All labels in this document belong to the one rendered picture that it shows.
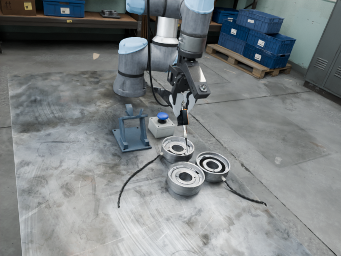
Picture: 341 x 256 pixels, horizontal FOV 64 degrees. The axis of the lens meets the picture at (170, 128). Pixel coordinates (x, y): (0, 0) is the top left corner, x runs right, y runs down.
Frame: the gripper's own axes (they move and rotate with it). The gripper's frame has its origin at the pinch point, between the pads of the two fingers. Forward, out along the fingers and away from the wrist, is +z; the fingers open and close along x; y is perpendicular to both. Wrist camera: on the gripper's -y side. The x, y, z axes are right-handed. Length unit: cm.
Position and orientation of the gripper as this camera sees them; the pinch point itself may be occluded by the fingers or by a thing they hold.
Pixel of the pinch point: (182, 114)
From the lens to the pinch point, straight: 87.4
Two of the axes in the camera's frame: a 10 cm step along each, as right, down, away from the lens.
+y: -4.2, -5.4, 7.3
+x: -9.0, 1.2, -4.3
